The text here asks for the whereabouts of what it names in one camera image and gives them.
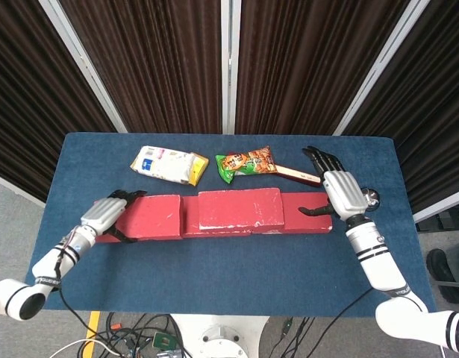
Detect yellow floor tape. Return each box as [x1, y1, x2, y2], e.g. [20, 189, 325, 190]
[81, 311, 102, 358]

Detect red white flat box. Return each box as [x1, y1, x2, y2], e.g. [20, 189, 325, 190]
[275, 165, 322, 187]

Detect blue table cloth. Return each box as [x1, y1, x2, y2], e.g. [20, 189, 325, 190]
[24, 132, 439, 318]

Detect dark brown pleated curtain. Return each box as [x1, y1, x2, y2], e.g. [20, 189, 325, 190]
[59, 0, 225, 134]
[343, 0, 459, 216]
[234, 0, 411, 136]
[0, 0, 118, 202]

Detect white snack package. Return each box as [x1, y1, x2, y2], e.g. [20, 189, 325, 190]
[130, 145, 200, 186]

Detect white frame bottom rail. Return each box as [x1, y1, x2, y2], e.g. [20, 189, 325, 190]
[0, 171, 46, 208]
[413, 186, 459, 224]

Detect white metal frame post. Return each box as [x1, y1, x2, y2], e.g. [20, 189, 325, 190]
[220, 0, 242, 135]
[37, 0, 128, 134]
[332, 0, 431, 136]

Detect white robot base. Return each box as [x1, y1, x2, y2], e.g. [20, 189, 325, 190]
[169, 314, 270, 358]

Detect small black round knob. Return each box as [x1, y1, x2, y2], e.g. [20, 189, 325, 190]
[361, 187, 382, 213]

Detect black shoe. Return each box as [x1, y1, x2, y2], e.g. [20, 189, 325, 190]
[425, 248, 459, 305]

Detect green circuit board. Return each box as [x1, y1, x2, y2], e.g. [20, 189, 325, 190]
[152, 331, 176, 351]

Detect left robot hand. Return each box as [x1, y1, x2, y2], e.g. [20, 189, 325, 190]
[79, 189, 148, 244]

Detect black cable tangle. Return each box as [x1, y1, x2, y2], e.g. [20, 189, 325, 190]
[94, 312, 187, 358]

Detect white cable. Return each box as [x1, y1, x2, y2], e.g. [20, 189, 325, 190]
[46, 337, 120, 358]

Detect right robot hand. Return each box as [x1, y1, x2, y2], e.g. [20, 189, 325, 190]
[298, 145, 369, 221]

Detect green orange snack bag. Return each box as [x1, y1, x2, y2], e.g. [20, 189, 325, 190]
[215, 145, 278, 184]

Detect black cables with green plug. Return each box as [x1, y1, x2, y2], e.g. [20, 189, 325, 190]
[277, 316, 316, 358]

